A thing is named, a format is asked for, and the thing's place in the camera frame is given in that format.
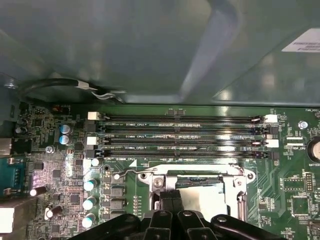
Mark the RAM slot with black clips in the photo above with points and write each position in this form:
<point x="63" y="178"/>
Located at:
<point x="175" y="154"/>
<point x="175" y="130"/>

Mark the blue serial port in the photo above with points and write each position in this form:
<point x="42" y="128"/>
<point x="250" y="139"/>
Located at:
<point x="12" y="175"/>

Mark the black and grey PC case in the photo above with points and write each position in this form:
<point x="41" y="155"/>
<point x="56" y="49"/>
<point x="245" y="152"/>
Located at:
<point x="125" y="50"/>

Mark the round coin battery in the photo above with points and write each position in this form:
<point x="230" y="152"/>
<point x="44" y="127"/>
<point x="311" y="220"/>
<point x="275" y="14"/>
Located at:
<point x="316" y="151"/>

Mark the RAM slot with white clips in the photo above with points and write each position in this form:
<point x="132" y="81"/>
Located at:
<point x="175" y="142"/>
<point x="175" y="119"/>

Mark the white label sticker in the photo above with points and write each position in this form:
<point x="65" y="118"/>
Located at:
<point x="305" y="42"/>

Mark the metal socket cover frame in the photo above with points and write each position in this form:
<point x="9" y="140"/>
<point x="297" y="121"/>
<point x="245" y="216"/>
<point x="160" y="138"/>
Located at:
<point x="231" y="195"/>

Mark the CPU socket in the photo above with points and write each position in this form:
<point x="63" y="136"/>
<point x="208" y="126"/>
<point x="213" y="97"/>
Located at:
<point x="147" y="178"/>

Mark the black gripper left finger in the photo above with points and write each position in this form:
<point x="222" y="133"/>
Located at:
<point x="157" y="227"/>

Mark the silver electrolytic capacitor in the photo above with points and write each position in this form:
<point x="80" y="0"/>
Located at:
<point x="95" y="162"/>
<point x="65" y="140"/>
<point x="88" y="221"/>
<point x="89" y="185"/>
<point x="88" y="203"/>
<point x="65" y="129"/>

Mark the green motherboard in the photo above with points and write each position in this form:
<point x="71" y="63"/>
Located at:
<point x="275" y="180"/>

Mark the silver-topped CPU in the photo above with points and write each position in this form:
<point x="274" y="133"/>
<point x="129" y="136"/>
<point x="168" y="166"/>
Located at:
<point x="205" y="200"/>

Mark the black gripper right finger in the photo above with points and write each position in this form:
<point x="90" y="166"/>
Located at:
<point x="190" y="227"/>

